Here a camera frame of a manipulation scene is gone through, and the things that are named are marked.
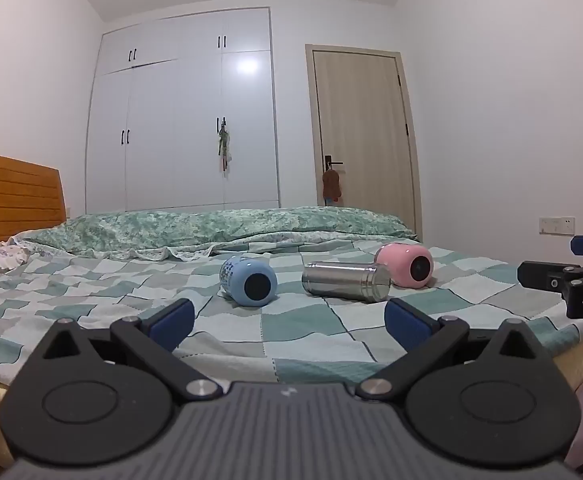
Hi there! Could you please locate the white wardrobe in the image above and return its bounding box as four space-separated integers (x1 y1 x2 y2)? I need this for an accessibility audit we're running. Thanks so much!
86 7 281 215

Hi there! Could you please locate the wooden headboard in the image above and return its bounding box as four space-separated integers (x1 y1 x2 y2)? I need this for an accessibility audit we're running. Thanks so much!
0 149 67 251

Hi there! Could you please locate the green floral quilt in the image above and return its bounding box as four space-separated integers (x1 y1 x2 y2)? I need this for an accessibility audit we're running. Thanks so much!
20 206 418 262

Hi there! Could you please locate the blue cup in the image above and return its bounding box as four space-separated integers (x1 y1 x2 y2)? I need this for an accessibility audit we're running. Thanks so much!
219 254 278 308

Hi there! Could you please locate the white wall socket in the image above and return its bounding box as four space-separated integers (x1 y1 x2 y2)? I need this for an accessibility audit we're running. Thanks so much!
539 217 575 235

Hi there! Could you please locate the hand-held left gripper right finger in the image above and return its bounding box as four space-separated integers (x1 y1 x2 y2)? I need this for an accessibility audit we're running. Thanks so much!
355 297 553 404

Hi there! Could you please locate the stainless steel bottle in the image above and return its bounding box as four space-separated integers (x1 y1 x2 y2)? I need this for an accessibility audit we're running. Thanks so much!
301 261 392 304

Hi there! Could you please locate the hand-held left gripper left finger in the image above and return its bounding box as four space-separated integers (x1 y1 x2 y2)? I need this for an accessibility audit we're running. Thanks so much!
36 298 223 404

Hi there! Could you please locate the light wooden door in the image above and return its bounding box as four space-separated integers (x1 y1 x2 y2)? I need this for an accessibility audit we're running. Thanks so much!
305 44 423 242

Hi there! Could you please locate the checkered bedsheet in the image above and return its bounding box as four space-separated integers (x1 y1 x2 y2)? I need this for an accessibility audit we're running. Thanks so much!
0 236 583 392

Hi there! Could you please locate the green hanging ornament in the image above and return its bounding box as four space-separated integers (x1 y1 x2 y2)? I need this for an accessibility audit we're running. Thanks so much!
216 117 233 174

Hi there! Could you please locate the pink cup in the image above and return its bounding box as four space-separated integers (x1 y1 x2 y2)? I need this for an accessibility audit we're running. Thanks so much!
375 243 434 289

